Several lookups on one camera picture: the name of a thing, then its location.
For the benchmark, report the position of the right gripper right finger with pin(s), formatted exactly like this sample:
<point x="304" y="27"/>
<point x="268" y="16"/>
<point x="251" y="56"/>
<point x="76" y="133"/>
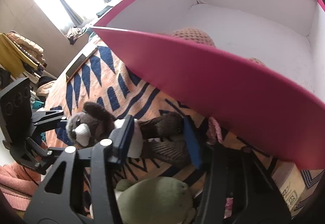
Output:
<point x="237" y="188"/>

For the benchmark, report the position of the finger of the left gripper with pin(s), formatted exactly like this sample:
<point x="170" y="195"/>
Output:
<point x="49" y="153"/>
<point x="46" y="117"/>

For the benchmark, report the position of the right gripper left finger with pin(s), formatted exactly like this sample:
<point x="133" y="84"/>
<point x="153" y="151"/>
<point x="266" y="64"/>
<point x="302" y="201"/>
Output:
<point x="58" y="198"/>

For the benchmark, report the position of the pink drawstring pouch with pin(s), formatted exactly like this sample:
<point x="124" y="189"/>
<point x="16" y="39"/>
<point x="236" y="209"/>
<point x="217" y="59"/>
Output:
<point x="214" y="132"/>

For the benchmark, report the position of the green avocado plush toy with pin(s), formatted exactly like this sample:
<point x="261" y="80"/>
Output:
<point x="155" y="200"/>

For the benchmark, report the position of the brown plush dog toy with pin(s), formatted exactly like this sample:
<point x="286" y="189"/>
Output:
<point x="171" y="138"/>

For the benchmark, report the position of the stack of folded quilts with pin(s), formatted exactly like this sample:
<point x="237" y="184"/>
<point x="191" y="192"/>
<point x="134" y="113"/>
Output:
<point x="19" y="55"/>

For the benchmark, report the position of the orange navy patterned blanket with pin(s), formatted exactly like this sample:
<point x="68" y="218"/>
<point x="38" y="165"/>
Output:
<point x="105" y="79"/>

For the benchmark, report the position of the pink cardboard storage box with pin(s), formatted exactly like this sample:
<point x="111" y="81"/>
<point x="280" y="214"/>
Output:
<point x="264" y="80"/>

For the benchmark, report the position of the pink knitted item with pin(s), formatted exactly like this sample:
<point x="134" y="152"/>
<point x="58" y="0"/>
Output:
<point x="195" y="35"/>

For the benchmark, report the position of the black tracking camera box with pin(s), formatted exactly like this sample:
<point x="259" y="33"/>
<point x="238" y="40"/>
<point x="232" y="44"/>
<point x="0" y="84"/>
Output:
<point x="16" y="110"/>

